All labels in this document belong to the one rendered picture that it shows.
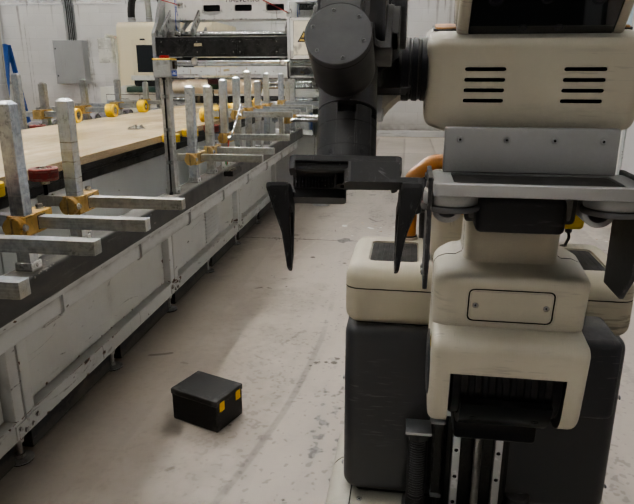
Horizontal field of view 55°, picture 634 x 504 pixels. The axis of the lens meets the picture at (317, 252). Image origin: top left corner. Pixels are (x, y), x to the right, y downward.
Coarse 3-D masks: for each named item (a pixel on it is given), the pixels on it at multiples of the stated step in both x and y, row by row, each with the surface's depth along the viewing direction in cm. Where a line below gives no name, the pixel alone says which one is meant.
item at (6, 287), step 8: (0, 280) 99; (8, 280) 99; (16, 280) 99; (24, 280) 100; (0, 288) 99; (8, 288) 98; (16, 288) 98; (24, 288) 100; (0, 296) 99; (8, 296) 99; (16, 296) 99; (24, 296) 100
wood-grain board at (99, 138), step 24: (96, 120) 352; (120, 120) 352; (144, 120) 352; (216, 120) 352; (24, 144) 236; (48, 144) 236; (96, 144) 236; (120, 144) 236; (144, 144) 252; (0, 168) 177
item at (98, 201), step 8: (40, 200) 175; (48, 200) 175; (56, 200) 175; (96, 200) 173; (104, 200) 173; (112, 200) 172; (120, 200) 172; (128, 200) 172; (136, 200) 171; (144, 200) 171; (152, 200) 171; (160, 200) 170; (168, 200) 170; (176, 200) 170; (184, 200) 172; (128, 208) 173; (136, 208) 172; (144, 208) 172; (152, 208) 171; (160, 208) 171; (168, 208) 171; (176, 208) 170; (184, 208) 172
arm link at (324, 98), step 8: (376, 72) 59; (376, 80) 59; (320, 88) 58; (368, 88) 57; (376, 88) 58; (320, 96) 58; (328, 96) 57; (352, 96) 56; (360, 96) 56; (368, 96) 57; (376, 96) 58; (320, 104) 58; (344, 104) 57; (352, 104) 57; (368, 104) 57; (376, 104) 58; (376, 112) 58
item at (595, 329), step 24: (600, 336) 100; (600, 360) 99; (456, 384) 90; (480, 384) 89; (504, 384) 89; (528, 384) 88; (552, 384) 88; (600, 384) 100; (456, 408) 93; (480, 408) 89; (504, 408) 88; (528, 408) 88; (552, 408) 89; (600, 408) 101; (456, 432) 99; (480, 432) 98; (504, 432) 98; (528, 432) 97
